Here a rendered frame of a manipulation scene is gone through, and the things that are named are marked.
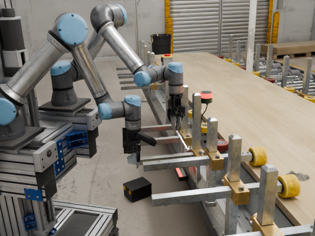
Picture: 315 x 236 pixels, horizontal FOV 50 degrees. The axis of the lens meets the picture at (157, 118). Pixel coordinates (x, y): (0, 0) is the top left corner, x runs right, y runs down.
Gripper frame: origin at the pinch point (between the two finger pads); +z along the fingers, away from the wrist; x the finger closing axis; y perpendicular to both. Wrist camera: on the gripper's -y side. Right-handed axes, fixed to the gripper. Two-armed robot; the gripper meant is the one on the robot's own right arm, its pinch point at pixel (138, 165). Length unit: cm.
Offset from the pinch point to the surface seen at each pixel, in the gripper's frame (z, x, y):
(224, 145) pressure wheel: -9.5, 3.8, -41.9
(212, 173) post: -5.0, 22.8, -30.1
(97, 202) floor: 83, -100, 26
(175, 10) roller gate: -50, -813, -190
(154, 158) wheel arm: -3.9, 1.5, -7.7
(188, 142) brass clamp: -1.6, -20.0, -30.0
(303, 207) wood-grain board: -9, 58, -51
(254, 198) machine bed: 9, 23, -50
